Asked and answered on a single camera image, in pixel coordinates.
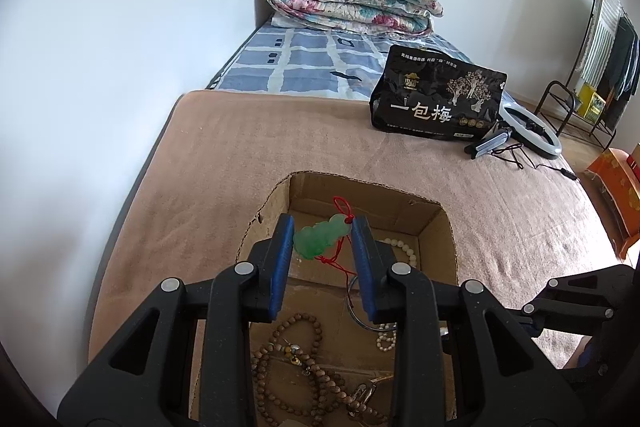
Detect white ring light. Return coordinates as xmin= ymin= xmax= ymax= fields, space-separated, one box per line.
xmin=497 ymin=101 xmax=563 ymax=160

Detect wooden bead necklace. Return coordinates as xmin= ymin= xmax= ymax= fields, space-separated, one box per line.
xmin=250 ymin=313 xmax=391 ymax=427

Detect dark hanging garment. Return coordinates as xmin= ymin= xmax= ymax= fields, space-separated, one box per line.
xmin=602 ymin=14 xmax=640 ymax=128

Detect metal bangle ring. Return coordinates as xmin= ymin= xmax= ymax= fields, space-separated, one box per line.
xmin=345 ymin=274 xmax=398 ymax=333

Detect orange box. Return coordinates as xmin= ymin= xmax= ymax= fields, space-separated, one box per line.
xmin=585 ymin=147 xmax=640 ymax=258

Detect striped hanging cloth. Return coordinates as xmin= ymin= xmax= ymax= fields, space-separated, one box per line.
xmin=575 ymin=0 xmax=623 ymax=82

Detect yellow green boxes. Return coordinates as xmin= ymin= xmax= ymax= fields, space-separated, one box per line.
xmin=575 ymin=82 xmax=608 ymax=124

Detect black folded tripod stand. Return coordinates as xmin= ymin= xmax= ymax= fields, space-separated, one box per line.
xmin=464 ymin=127 xmax=516 ymax=160

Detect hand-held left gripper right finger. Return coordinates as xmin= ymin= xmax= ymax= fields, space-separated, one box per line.
xmin=350 ymin=214 xmax=601 ymax=427

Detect green jade pendant red cord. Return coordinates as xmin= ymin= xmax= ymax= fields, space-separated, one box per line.
xmin=292 ymin=196 xmax=356 ymax=278

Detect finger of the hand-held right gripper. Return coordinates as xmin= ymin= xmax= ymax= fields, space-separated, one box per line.
xmin=562 ymin=339 xmax=640 ymax=427
xmin=520 ymin=264 xmax=640 ymax=339

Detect cardboard box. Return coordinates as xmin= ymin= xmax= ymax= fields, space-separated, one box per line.
xmin=190 ymin=171 xmax=458 ymax=427

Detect blue checkered bed sheet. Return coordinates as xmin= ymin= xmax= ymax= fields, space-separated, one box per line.
xmin=204 ymin=18 xmax=516 ymax=108

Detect white bead bracelet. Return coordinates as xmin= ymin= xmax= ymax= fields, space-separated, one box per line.
xmin=375 ymin=239 xmax=421 ymax=353

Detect black snack bag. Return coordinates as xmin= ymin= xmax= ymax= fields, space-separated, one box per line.
xmin=370 ymin=45 xmax=508 ymax=140

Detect low black metal rack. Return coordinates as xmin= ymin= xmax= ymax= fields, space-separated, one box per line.
xmin=535 ymin=80 xmax=618 ymax=151

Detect silver metal ring clasp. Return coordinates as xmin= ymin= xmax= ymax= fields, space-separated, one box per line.
xmin=347 ymin=374 xmax=396 ymax=419

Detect tan fleece blanket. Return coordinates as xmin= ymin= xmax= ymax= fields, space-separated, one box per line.
xmin=87 ymin=89 xmax=631 ymax=427

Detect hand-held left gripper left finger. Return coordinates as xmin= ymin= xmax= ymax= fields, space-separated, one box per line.
xmin=57 ymin=213 xmax=296 ymax=427

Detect black cable with inline remote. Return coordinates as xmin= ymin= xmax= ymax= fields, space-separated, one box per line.
xmin=495 ymin=144 xmax=578 ymax=182

